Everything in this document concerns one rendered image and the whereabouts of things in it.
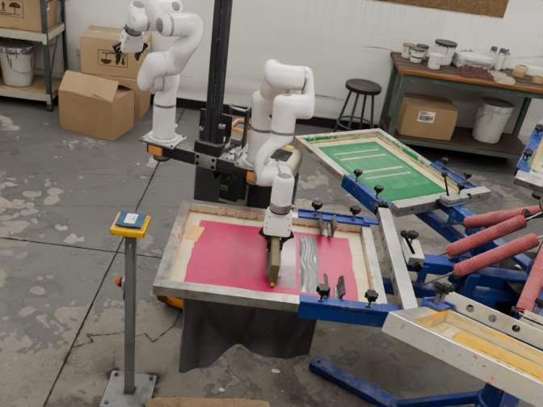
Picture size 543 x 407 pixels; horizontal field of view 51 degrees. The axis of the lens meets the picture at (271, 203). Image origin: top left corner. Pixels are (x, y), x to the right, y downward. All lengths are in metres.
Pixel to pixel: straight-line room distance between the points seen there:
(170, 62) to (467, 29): 4.04
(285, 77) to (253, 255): 0.67
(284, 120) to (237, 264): 0.55
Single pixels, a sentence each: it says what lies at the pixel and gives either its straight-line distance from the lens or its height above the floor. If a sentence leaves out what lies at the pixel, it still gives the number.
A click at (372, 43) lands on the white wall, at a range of 5.78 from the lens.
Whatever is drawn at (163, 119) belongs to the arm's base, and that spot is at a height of 1.24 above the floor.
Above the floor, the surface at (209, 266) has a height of 0.95.
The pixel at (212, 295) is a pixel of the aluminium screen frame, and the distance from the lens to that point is 1.91.
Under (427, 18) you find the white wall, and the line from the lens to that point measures 5.82.
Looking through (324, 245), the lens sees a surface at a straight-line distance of 2.28.
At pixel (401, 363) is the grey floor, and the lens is 3.29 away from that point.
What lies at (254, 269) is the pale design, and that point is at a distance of 2.08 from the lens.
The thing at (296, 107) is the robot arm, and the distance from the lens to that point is 1.96.
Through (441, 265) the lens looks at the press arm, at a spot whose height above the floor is 1.04.
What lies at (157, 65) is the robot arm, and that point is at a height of 1.50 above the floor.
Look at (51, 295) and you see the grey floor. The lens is 3.47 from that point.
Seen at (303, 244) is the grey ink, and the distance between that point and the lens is 2.25.
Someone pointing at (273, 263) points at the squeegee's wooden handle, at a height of 1.05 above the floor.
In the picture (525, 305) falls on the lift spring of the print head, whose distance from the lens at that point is 2.01.
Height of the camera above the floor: 2.19
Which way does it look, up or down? 30 degrees down
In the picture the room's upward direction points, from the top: 9 degrees clockwise
